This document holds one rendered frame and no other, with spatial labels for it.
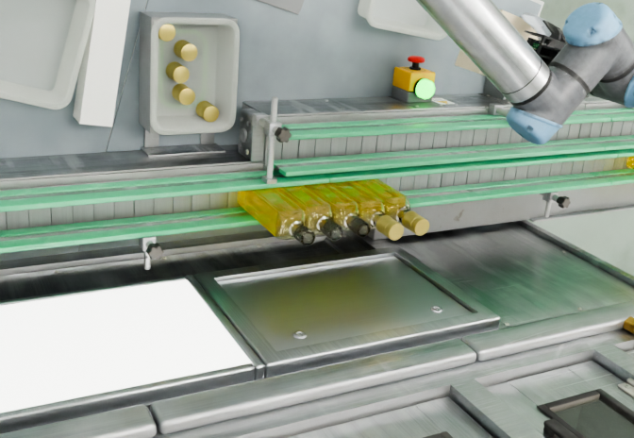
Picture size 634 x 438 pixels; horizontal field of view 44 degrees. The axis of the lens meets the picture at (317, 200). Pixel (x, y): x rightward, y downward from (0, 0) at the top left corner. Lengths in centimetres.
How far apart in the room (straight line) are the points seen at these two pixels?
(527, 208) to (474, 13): 103
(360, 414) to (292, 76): 80
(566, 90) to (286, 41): 69
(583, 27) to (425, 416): 63
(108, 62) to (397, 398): 79
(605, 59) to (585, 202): 100
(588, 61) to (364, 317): 57
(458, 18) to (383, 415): 59
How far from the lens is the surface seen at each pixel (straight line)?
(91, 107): 153
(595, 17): 124
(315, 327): 136
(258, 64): 168
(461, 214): 193
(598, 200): 225
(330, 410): 120
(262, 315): 138
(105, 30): 151
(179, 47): 156
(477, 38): 113
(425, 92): 179
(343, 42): 177
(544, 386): 139
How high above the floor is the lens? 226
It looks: 55 degrees down
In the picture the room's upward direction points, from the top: 126 degrees clockwise
